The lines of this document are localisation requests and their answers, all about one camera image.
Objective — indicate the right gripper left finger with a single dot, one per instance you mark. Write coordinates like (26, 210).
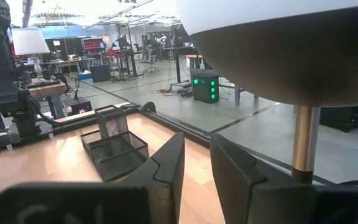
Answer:
(154, 193)

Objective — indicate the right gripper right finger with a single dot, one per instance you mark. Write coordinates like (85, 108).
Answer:
(259, 199)

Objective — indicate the black mesh desk organizer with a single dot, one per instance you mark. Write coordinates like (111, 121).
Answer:
(117, 149)

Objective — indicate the grey office chair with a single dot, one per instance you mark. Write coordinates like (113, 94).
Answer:
(149, 56)

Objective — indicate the wooden workbench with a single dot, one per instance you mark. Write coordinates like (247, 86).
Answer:
(42, 90)

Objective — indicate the white shade table lamp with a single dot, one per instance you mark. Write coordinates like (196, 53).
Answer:
(30, 42)

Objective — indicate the computer tower pink light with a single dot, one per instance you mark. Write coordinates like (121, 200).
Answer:
(76, 105)

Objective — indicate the blue bin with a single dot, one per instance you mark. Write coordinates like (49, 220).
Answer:
(85, 76)

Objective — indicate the black floor box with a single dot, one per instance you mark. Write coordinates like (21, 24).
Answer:
(99, 73)
(340, 118)

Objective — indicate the red tool cabinet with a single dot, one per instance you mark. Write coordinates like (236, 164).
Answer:
(93, 46)

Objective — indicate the black box green lights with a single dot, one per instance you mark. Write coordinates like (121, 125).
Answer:
(204, 93)

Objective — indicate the white globe table lamp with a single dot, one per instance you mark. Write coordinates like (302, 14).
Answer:
(291, 62)

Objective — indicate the black aluminium table frame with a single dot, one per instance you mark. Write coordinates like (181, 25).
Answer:
(179, 127)

